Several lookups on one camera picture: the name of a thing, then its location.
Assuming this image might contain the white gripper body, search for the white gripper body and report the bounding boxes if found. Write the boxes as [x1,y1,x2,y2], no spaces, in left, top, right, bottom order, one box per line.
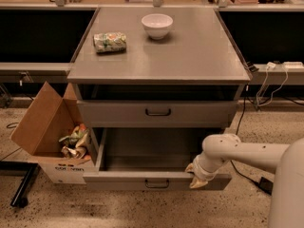
[193,154,219,181]

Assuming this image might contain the grey drawer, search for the grey drawer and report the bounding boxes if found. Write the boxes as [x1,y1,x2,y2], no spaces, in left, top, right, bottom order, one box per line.
[84,128,220,191]
[77,100,237,128]

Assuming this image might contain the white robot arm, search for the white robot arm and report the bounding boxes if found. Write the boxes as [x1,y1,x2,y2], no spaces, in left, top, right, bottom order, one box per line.
[186,134,304,228]

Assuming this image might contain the grey drawer cabinet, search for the grey drawer cabinet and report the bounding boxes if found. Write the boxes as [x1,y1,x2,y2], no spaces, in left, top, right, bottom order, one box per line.
[66,6,252,182]

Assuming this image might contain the grey top drawer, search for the grey top drawer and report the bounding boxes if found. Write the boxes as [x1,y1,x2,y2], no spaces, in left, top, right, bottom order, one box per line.
[77,100,237,128]

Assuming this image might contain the open cardboard box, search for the open cardboard box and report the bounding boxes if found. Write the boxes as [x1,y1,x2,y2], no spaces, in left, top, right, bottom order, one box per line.
[10,83,94,184]

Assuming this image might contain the black power adapter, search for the black power adapter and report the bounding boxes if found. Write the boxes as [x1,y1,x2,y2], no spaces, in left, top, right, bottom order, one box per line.
[258,177,273,195]

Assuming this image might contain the crumpled wrappers in box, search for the crumpled wrappers in box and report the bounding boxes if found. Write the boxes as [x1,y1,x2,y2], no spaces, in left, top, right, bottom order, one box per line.
[59,123,90,159]

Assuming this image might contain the white power strip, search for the white power strip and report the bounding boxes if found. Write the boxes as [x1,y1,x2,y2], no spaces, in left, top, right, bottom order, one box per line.
[283,62,304,69]

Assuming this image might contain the white ceramic bowl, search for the white ceramic bowl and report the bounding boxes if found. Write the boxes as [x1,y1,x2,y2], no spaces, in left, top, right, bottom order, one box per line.
[142,13,173,40]

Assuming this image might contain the green snack bag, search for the green snack bag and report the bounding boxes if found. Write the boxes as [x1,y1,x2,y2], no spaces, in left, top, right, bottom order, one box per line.
[93,32,126,53]

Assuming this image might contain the black metal stand leg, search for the black metal stand leg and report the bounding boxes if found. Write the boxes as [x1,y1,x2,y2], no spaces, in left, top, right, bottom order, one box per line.
[0,161,38,208]

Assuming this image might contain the black floor cable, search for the black floor cable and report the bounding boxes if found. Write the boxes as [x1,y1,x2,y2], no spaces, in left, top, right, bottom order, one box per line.
[229,95,261,186]

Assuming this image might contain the white charger cable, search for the white charger cable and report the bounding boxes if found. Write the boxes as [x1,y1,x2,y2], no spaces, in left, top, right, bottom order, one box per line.
[255,61,290,108]

